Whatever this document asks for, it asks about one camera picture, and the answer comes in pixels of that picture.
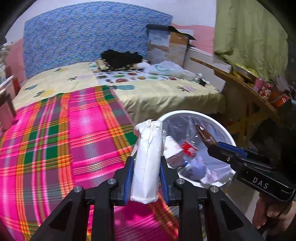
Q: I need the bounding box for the clear plastic bin liner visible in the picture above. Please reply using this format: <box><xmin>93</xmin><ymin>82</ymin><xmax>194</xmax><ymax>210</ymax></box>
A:
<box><xmin>163</xmin><ymin>116</ymin><xmax>234</xmax><ymax>186</ymax></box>

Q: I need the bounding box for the wooden folding table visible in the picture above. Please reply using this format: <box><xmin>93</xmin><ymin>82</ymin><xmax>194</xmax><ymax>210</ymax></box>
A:
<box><xmin>190</xmin><ymin>57</ymin><xmax>281</xmax><ymax>139</ymax></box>

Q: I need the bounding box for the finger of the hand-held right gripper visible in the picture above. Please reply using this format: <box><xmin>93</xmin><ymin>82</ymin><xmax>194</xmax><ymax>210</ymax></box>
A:
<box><xmin>217</xmin><ymin>141</ymin><xmax>273</xmax><ymax>166</ymax></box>
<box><xmin>207</xmin><ymin>146</ymin><xmax>242</xmax><ymax>168</ymax></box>

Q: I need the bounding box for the yellow round tin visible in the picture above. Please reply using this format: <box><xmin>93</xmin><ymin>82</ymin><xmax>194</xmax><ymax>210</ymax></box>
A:
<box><xmin>232</xmin><ymin>65</ymin><xmax>259</xmax><ymax>81</ymax></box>

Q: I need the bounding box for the green curtain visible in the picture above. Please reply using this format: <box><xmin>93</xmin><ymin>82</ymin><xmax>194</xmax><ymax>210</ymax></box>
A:
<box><xmin>213</xmin><ymin>0</ymin><xmax>288</xmax><ymax>80</ymax></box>

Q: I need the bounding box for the brown coffee stick sachet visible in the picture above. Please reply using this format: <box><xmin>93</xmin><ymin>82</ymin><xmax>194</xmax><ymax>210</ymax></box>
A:
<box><xmin>195</xmin><ymin>125</ymin><xmax>219</xmax><ymax>147</ymax></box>

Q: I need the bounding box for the white round trash bin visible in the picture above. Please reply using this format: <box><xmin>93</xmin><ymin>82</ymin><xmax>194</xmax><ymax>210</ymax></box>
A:
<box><xmin>157</xmin><ymin>111</ymin><xmax>237</xmax><ymax>189</ymax></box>

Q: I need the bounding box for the white plastic bag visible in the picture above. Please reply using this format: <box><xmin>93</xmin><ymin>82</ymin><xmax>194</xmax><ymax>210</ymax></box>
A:
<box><xmin>144</xmin><ymin>61</ymin><xmax>185</xmax><ymax>78</ymax></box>

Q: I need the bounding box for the brown polka dot cloth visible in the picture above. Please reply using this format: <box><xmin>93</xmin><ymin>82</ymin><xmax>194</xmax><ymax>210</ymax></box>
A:
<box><xmin>97</xmin><ymin>59</ymin><xmax>111</xmax><ymax>70</ymax></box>

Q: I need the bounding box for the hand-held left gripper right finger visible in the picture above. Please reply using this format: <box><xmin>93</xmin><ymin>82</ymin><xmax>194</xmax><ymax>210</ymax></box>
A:
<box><xmin>159</xmin><ymin>156</ymin><xmax>262</xmax><ymax>241</ymax></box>

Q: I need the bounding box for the red tin can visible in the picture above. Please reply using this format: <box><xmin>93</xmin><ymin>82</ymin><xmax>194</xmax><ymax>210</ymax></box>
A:
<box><xmin>254</xmin><ymin>77</ymin><xmax>264</xmax><ymax>92</ymax></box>
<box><xmin>262</xmin><ymin>82</ymin><xmax>274</xmax><ymax>100</ymax></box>

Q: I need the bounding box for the white paper package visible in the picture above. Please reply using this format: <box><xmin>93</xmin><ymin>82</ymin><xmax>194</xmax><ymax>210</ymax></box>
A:
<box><xmin>130</xmin><ymin>119</ymin><xmax>167</xmax><ymax>205</ymax></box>

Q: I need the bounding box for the blue floral headboard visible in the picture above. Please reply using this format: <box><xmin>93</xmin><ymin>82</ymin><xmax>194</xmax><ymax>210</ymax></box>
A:
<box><xmin>23</xmin><ymin>4</ymin><xmax>174</xmax><ymax>78</ymax></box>

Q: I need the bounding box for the yellow pineapple print bedsheet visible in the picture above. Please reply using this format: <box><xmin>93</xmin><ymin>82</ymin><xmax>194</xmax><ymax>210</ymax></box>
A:
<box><xmin>11</xmin><ymin>61</ymin><xmax>226</xmax><ymax>121</ymax></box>

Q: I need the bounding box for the pink green plaid tablecloth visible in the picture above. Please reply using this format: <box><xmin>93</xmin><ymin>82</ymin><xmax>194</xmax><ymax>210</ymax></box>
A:
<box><xmin>0</xmin><ymin>85</ymin><xmax>181</xmax><ymax>241</ymax></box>

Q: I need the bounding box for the black clothing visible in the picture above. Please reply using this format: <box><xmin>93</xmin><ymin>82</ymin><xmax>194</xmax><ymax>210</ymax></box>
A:
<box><xmin>100</xmin><ymin>49</ymin><xmax>144</xmax><ymax>70</ymax></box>

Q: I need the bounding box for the white cabinet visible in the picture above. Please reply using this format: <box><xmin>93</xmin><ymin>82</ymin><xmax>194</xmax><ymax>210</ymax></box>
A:
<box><xmin>184</xmin><ymin>45</ymin><xmax>233</xmax><ymax>93</ymax></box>

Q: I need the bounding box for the orange snack box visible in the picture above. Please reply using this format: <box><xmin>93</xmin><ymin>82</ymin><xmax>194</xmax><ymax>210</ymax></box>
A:
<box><xmin>270</xmin><ymin>93</ymin><xmax>291</xmax><ymax>107</ymax></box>

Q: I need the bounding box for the strawberry print carton box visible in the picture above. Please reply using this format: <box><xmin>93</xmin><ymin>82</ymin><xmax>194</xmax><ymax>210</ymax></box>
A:
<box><xmin>163</xmin><ymin>136</ymin><xmax>185</xmax><ymax>168</ymax></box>

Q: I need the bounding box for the brown cardboard box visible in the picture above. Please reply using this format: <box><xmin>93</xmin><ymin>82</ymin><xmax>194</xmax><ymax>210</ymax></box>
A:
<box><xmin>166</xmin><ymin>26</ymin><xmax>197</xmax><ymax>67</ymax></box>

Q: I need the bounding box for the person's right hand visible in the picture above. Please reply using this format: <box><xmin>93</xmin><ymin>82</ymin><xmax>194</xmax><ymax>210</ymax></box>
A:
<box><xmin>252</xmin><ymin>192</ymin><xmax>293</xmax><ymax>234</ymax></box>

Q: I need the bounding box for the white fruit print sheet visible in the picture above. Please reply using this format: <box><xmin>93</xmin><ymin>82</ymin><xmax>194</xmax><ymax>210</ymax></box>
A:
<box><xmin>89</xmin><ymin>61</ymin><xmax>185</xmax><ymax>84</ymax></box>

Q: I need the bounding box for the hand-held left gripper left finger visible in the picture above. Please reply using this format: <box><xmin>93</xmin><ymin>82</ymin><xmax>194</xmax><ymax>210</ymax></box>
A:
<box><xmin>30</xmin><ymin>156</ymin><xmax>135</xmax><ymax>241</ymax></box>

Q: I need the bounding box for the crumpled white tissue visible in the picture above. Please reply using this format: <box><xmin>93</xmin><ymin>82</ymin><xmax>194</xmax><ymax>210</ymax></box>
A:
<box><xmin>200</xmin><ymin>169</ymin><xmax>220</xmax><ymax>184</ymax></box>

